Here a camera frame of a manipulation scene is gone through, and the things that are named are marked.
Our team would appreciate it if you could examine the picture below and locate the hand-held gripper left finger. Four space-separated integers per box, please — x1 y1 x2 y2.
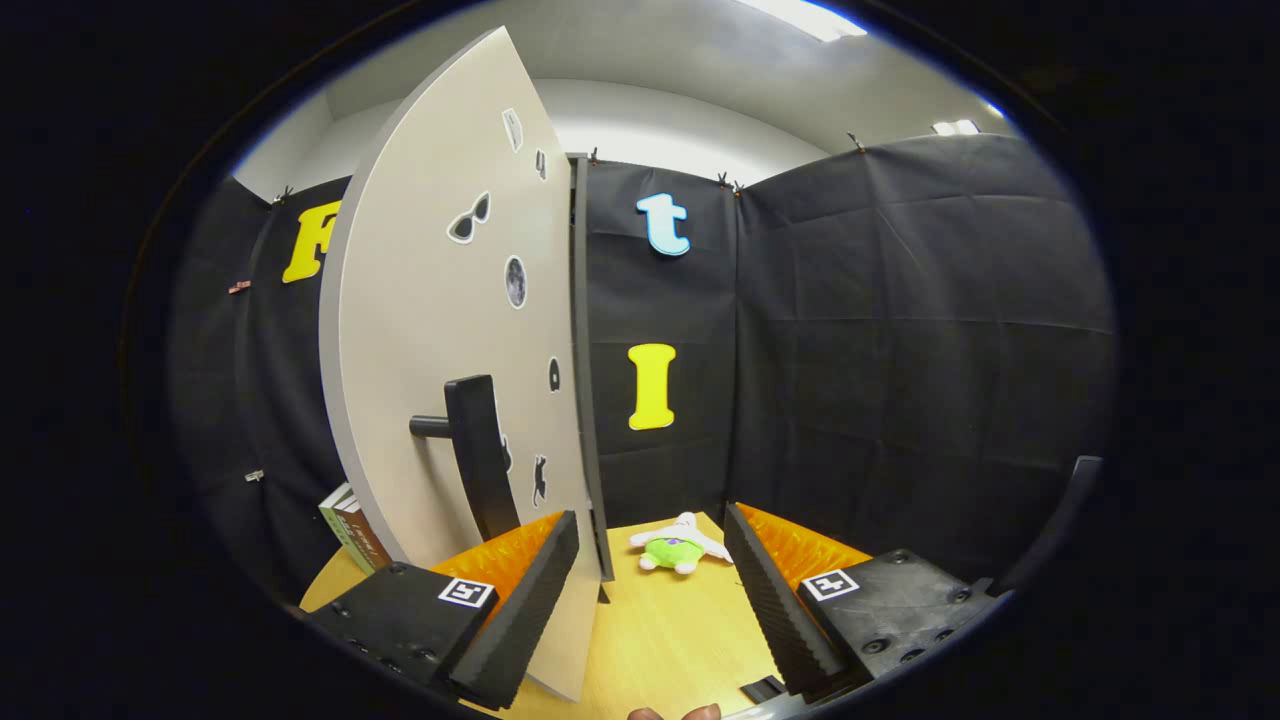
305 510 581 711

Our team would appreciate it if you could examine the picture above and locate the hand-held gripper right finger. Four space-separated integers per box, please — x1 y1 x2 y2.
723 503 1016 701

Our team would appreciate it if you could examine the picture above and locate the black door handle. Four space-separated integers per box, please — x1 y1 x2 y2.
409 375 523 543

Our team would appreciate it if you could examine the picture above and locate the grey cabinet door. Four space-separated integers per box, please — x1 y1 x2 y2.
318 25 606 703

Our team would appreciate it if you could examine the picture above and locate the green and white plush toy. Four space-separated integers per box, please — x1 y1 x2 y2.
629 512 734 576

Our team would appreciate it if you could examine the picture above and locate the brown spine book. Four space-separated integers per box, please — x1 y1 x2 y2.
335 497 394 572

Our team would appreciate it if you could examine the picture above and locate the green spine book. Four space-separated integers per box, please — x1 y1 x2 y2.
319 484 377 573

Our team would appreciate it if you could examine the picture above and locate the black backdrop cloth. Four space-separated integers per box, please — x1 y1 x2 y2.
165 133 1119 611

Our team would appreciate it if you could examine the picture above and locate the long ceiling light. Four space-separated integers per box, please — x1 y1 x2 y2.
735 0 869 43

